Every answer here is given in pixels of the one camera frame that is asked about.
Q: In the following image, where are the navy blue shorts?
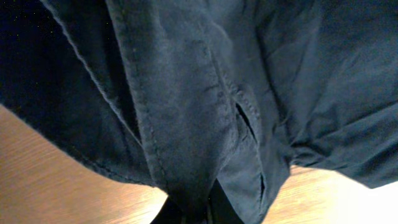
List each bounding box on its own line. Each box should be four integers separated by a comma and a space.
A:
1, 0, 397, 223

